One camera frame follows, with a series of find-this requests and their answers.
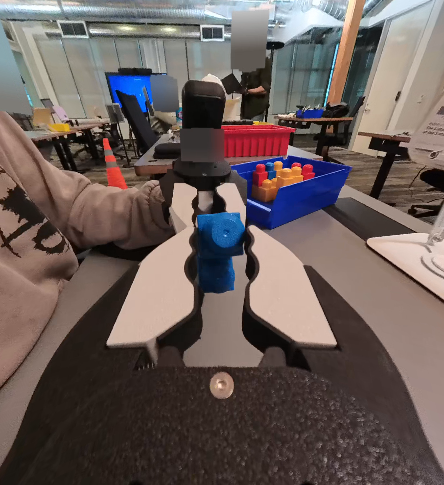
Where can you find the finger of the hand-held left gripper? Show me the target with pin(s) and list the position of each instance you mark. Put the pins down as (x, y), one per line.
(233, 197)
(182, 204)

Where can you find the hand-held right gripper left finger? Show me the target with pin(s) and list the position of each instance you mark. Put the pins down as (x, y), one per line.
(150, 299)

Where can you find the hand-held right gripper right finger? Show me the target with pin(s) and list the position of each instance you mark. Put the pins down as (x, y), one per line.
(294, 299)

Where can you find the blue one-stud toy block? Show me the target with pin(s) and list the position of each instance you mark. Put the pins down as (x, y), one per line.
(222, 233)

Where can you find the blue plastic bin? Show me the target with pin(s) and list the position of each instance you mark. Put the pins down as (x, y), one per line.
(309, 113)
(301, 204)

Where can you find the blue two-stud toy block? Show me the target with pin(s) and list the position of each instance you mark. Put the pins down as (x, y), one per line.
(216, 274)

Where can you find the pile of assembled block steps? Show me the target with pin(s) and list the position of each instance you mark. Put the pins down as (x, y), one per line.
(282, 178)

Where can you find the wood-edged desk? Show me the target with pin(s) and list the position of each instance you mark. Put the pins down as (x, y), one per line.
(146, 163)

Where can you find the black wrist rest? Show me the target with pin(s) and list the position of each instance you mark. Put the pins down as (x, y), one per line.
(167, 150)

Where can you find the red plastic bin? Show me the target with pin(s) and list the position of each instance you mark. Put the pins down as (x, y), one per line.
(259, 142)

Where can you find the orange traffic cone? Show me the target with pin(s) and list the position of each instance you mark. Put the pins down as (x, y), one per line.
(115, 170)

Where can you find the blue-screen monitor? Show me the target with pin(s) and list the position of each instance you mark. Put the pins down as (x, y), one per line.
(127, 91)

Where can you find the wooden-top desk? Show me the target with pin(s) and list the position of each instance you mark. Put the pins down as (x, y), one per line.
(313, 120)
(66, 130)
(385, 136)

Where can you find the white document stand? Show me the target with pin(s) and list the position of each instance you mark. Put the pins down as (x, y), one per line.
(407, 257)

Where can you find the black bag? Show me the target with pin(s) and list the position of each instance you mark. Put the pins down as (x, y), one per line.
(335, 110)

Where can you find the yellow plastic bin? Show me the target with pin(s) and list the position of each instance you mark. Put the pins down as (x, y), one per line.
(59, 127)

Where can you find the black office chair base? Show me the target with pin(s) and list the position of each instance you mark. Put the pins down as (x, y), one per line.
(434, 182)

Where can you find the printed instruction sheet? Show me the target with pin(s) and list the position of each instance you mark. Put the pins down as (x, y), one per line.
(441, 125)

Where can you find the wooden support post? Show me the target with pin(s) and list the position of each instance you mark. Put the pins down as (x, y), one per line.
(347, 49)

